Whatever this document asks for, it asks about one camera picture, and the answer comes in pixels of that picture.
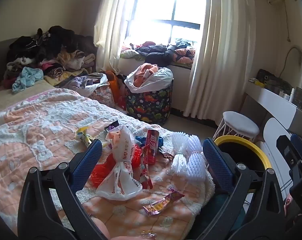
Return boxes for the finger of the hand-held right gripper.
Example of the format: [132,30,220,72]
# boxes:
[291,133,302,158]
[276,134,296,161]

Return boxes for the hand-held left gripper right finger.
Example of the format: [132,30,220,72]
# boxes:
[195,137,289,240]

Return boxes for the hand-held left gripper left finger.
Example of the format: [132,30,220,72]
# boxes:
[17,139,109,240]

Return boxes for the white foam net bundle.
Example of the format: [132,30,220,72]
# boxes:
[170,131,213,185]

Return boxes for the yellow rimmed black bin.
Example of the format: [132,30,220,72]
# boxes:
[213,135,272,205]

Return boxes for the white red printed plastic bag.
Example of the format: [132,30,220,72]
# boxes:
[95,125,144,201]

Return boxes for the person's right hand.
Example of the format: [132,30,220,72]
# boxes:
[284,194,294,217]

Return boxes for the person's left hand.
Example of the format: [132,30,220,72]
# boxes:
[90,217,158,240]

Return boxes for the white rounded cabinet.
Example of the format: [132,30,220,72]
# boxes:
[262,117,295,182]

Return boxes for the yellow wrapper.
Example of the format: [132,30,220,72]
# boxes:
[74,127,94,147]

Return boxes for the dark purple wrapper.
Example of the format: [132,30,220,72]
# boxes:
[104,120,120,132]

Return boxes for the white desk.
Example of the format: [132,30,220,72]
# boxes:
[244,82,302,142]

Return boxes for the peach patterned blanket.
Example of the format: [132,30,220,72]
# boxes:
[0,89,216,240]

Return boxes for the blue wrapper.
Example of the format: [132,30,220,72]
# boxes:
[134,134,164,148]

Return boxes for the crumpled red wrapper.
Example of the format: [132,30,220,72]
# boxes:
[138,164,153,190]

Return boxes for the pink snack wrapper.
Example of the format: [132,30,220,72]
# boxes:
[142,188,186,216]

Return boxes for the floral fabric bag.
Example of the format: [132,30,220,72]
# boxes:
[87,82,116,107]

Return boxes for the dark bag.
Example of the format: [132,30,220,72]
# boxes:
[256,68,293,96]

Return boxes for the white garment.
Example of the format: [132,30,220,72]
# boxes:
[85,73,109,96]

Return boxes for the orange bag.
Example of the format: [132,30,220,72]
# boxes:
[105,71,122,106]

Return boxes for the dinosaur print fabric basket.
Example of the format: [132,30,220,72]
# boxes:
[124,77,174,125]

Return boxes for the beige bed sheet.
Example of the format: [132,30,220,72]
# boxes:
[0,81,57,115]

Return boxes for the light blue garment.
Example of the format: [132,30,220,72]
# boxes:
[12,67,44,92]

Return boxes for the white bag of laundry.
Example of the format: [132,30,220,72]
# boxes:
[124,63,174,93]

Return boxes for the cream curtain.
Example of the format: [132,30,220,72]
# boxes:
[183,0,257,121]
[93,0,141,73]

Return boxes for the pile of clothes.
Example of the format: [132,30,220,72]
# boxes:
[3,25,109,93]

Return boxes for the black framed window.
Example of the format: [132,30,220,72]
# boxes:
[125,0,212,46]

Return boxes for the white wire stool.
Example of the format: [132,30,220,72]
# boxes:
[212,111,261,143]

